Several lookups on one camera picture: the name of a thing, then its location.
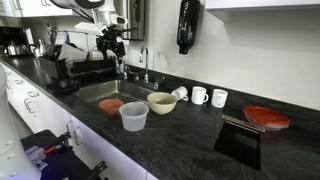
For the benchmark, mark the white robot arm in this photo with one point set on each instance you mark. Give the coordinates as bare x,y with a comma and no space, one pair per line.
105,20

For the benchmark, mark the white mug right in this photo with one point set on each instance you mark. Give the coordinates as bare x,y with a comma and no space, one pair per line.
219,98

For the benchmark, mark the black dish rack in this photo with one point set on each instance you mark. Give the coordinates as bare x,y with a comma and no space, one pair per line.
67,61

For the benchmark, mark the orange plastic bowl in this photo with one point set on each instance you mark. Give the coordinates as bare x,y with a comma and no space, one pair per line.
110,106

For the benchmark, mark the chrome sink faucet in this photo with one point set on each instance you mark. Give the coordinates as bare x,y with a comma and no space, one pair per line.
143,58

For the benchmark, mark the cream white bowl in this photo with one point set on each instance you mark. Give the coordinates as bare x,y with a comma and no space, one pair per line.
161,102

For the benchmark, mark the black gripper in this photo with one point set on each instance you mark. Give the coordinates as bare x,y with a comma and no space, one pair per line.
108,41

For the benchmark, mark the tipped white mug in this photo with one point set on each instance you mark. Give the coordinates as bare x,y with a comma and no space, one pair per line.
180,93

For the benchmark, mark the black cutting board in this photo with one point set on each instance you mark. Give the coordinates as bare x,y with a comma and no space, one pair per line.
240,144

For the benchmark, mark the stainless steel sink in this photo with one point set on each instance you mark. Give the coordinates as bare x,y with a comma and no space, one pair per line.
116,89

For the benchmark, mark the red lid food container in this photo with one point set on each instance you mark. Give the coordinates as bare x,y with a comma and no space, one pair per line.
266,118

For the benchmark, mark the translucent plastic cup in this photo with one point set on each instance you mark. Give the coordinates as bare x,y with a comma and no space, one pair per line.
134,115

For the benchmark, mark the steel paper towel dispenser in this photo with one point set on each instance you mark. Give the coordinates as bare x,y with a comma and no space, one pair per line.
134,12

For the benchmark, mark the white mug middle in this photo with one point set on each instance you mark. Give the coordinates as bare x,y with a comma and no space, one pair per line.
199,95

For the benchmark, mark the black coffee maker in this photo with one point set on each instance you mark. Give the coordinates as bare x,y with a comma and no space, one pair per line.
13,40

